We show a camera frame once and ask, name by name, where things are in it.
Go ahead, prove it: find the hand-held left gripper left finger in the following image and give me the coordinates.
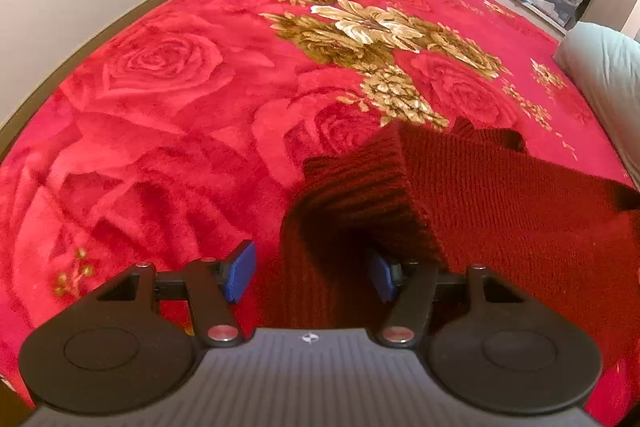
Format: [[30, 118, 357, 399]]
[[95, 239, 258, 349]]

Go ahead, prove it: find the pale green pillow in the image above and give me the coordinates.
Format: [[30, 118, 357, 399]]
[[555, 22, 640, 188]]

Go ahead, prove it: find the dark red knitted sweater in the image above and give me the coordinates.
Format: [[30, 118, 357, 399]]
[[249, 117, 640, 414]]

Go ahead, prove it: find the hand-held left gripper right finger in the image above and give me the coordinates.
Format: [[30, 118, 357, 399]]
[[366, 251, 532, 350]]

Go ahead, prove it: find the red floral blanket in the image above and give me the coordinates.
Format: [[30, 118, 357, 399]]
[[0, 0, 640, 409]]

